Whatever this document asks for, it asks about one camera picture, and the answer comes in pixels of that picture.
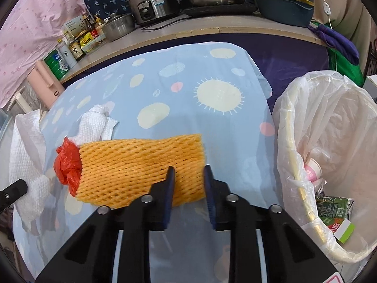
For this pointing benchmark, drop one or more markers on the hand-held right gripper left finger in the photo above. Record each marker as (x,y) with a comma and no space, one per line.
(169,200)

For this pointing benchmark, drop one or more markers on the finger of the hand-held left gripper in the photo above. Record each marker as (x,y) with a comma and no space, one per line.
(11,194)

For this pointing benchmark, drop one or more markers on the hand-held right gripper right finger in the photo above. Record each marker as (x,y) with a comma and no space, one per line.
(209,200)

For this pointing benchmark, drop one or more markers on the white textured sheet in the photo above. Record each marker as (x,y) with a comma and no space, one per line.
(26,159)

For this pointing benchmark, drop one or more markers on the orange foam fruit net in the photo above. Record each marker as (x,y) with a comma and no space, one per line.
(132,171)

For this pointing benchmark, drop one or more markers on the dark green drink carton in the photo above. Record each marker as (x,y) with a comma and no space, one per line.
(332,209)

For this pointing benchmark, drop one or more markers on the waste bin with white liner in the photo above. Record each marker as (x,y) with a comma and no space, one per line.
(318,118)

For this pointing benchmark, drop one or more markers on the light green drink carton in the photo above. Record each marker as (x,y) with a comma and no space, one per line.
(346,231)

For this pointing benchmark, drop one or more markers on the red plastic bag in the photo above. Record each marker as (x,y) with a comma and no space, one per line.
(66,162)

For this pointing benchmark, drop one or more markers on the clear plastic container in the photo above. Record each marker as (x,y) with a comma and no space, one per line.
(6,123)

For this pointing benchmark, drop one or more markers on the blue printed cloth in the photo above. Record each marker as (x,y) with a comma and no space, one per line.
(176,109)

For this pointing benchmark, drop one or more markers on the pink white paper cup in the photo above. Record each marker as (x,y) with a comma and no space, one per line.
(312,169)

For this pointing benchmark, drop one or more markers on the white crumpled tissue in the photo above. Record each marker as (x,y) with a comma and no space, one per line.
(94,123)

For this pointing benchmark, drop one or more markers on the green tin can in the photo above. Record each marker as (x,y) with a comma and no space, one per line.
(54,63)

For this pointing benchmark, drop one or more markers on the white label bottle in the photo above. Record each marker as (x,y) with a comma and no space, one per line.
(66,54)

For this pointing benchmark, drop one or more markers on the dark purple sheet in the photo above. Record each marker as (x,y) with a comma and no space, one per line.
(294,70)

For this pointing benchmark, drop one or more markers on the dark soy sauce bottle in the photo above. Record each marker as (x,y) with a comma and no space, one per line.
(77,50)

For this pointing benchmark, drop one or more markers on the clear food container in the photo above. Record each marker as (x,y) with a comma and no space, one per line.
(92,46)

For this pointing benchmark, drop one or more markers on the pink dotted cloth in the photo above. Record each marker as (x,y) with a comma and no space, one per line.
(38,20)

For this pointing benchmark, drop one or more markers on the small steel pot with lid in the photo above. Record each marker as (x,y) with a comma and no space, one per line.
(117,28)

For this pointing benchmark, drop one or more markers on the white green box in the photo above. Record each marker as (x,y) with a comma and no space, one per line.
(73,25)

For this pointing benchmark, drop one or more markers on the dark bottle red label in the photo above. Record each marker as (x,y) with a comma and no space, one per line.
(89,28)

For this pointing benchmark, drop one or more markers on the yellow oil bottle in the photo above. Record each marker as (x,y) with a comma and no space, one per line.
(99,28)

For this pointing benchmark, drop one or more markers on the black induction cooktop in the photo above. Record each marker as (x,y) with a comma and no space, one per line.
(221,9)

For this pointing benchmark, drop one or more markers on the green bag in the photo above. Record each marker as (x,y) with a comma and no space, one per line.
(353,70)

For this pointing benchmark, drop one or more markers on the steel rice cooker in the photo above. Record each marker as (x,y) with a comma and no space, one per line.
(156,3)

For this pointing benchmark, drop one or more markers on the teal plastic basin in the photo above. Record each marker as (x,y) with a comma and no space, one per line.
(282,11)

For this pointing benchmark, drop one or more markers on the purple cloth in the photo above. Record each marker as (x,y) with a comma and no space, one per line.
(338,44)

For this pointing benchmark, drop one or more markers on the beige curtain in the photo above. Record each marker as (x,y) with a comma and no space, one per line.
(353,11)

